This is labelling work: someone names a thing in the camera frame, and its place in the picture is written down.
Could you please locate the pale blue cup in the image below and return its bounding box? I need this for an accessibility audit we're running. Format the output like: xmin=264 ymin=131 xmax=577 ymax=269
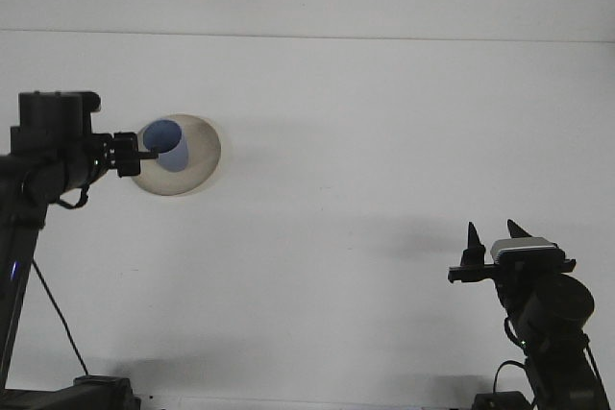
xmin=141 ymin=118 xmax=191 ymax=175

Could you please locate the pale round plate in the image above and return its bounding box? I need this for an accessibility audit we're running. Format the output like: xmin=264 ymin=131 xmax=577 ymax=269
xmin=129 ymin=113 xmax=222 ymax=198

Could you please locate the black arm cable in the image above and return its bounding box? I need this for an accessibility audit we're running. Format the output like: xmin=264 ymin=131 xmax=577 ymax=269
xmin=31 ymin=182 xmax=92 ymax=377
xmin=493 ymin=316 xmax=528 ymax=395

